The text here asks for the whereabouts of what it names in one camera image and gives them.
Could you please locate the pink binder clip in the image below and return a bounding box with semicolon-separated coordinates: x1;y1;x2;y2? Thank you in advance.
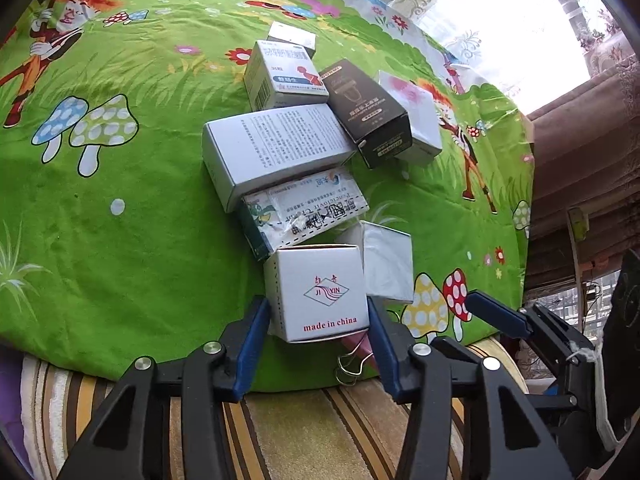
334;332;378;387

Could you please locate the white lace curtain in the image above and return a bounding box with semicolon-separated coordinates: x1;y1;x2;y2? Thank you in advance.
382;0;634;113

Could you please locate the white box pink stain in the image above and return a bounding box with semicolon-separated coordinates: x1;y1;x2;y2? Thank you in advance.
376;70;442;167

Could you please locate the white medicine box red figure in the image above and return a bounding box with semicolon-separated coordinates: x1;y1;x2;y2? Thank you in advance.
244;40;329;112

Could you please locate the white made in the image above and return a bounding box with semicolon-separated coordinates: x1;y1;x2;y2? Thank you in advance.
264;244;369;344

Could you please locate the white text-covered box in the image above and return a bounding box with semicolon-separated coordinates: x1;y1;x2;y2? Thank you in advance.
202;104;356;214

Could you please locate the brown curtain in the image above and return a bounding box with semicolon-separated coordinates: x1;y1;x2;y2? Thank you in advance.
524;56;639;296

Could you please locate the small white cube box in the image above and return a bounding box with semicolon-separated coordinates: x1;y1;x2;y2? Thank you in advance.
335;220;413;304

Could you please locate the white ointment box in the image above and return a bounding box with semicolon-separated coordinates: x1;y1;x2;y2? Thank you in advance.
238;167;369;261

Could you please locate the striped towel cushion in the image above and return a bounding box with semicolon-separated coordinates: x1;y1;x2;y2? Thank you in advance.
19;336;528;480

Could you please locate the black product box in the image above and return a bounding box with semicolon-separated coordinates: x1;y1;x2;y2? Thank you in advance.
320;58;412;169

